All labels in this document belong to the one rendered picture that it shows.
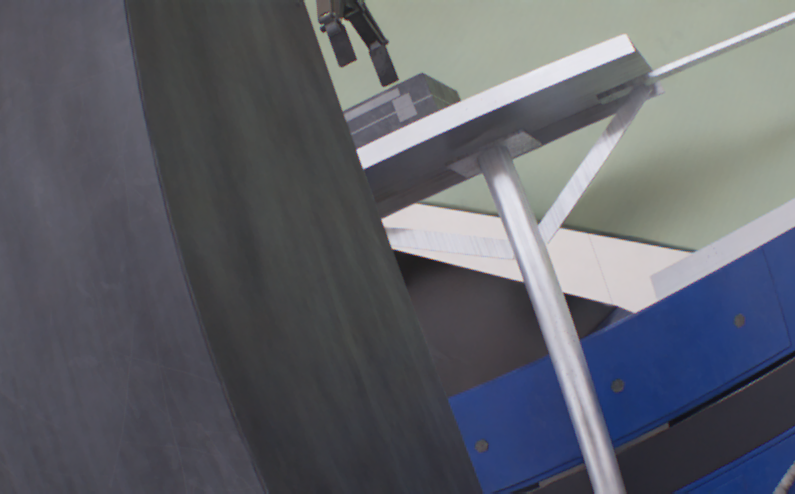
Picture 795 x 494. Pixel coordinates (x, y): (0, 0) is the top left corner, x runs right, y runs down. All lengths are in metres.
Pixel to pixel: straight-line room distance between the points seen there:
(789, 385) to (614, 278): 8.18
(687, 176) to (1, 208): 1.60
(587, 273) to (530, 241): 8.22
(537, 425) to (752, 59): 0.72
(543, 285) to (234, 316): 1.27
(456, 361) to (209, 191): 1.49
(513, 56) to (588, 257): 7.90
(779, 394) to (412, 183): 0.70
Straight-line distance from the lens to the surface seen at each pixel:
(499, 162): 1.98
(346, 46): 2.02
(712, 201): 2.19
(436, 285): 2.21
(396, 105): 1.98
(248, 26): 0.88
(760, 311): 1.98
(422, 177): 2.11
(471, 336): 2.19
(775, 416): 1.98
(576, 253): 10.21
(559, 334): 1.93
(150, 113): 0.70
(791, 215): 2.12
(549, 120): 2.07
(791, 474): 1.89
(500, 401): 2.06
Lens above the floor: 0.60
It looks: 15 degrees up
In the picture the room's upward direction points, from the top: 20 degrees counter-clockwise
